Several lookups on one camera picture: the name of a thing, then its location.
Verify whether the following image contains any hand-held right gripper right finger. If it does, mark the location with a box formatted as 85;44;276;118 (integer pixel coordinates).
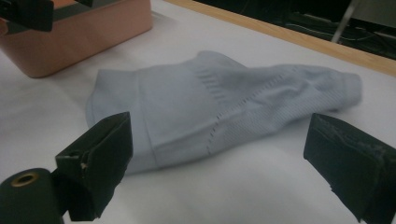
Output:
303;113;396;224

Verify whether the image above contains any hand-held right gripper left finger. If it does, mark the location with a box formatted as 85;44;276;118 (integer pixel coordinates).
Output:
50;111;134;222

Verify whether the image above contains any pink plastic basin grey rim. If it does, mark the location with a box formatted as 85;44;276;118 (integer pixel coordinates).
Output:
0;0;154;78

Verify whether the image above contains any light blue garment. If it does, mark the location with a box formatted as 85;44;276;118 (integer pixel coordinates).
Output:
85;49;363;175

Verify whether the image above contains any white table mat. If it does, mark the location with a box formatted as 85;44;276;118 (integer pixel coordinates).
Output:
0;0;396;224

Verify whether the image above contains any white metal stand frame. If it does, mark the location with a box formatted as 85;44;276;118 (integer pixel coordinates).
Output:
330;0;396;44

